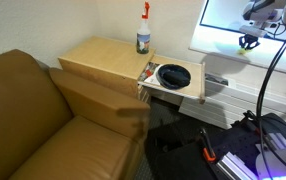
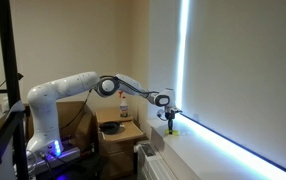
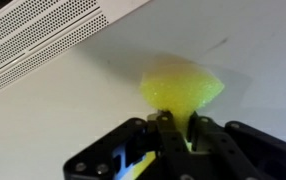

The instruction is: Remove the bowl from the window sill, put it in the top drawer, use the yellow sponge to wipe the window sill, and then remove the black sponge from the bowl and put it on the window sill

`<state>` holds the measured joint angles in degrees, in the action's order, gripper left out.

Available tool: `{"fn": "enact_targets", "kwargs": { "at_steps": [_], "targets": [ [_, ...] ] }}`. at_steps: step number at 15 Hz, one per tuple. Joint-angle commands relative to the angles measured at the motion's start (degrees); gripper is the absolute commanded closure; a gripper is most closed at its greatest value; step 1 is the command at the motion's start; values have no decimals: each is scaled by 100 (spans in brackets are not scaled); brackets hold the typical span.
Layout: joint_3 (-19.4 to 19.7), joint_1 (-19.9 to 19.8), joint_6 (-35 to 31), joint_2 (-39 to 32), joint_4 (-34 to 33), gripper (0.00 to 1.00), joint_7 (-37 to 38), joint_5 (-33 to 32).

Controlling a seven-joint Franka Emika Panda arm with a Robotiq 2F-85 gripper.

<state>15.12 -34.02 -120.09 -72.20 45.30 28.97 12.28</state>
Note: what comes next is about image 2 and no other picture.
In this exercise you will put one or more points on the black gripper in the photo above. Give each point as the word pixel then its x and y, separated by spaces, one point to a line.
pixel 168 114

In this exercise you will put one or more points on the dark blue bowl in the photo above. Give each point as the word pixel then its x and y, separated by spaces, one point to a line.
pixel 109 127

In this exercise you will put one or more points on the yellow sponge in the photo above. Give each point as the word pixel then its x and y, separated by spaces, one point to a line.
pixel 173 132

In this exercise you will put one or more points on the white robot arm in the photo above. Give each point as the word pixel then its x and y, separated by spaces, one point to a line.
pixel 42 101

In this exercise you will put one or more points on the open top wooden drawer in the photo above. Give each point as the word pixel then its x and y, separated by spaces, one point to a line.
pixel 127 131

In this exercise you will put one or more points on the spray bottle red nozzle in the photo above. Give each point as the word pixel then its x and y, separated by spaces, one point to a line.
pixel 123 105

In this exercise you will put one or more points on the light wood nightstand cabinet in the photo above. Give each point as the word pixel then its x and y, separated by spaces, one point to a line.
pixel 119 155

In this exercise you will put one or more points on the brown leather armchair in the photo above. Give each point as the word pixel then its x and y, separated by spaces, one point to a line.
pixel 74 120

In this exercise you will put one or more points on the white roller blind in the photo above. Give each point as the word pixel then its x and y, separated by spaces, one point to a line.
pixel 235 72

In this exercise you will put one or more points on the black tripod pole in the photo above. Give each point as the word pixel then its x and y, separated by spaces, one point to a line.
pixel 13 128

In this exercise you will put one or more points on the white wall radiator heater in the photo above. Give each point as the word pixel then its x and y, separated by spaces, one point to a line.
pixel 150 164

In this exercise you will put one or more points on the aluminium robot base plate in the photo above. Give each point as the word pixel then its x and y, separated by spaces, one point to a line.
pixel 37 165

